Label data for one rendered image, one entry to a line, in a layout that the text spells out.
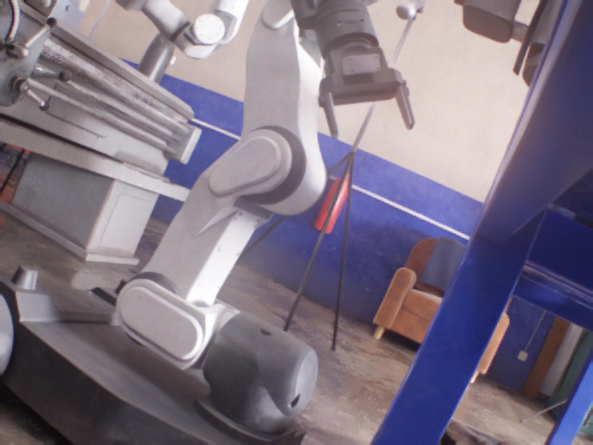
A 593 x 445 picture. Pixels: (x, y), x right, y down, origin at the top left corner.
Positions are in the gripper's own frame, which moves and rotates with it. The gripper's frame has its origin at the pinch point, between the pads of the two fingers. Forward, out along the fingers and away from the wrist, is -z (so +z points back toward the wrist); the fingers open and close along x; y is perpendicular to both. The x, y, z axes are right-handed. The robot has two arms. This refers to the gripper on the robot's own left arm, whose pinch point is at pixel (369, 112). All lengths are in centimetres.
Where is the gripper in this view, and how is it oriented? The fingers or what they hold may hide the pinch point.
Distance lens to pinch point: 86.6
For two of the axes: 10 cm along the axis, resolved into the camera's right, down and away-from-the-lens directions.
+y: 0.5, -3.2, -9.5
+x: -9.8, 1.6, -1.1
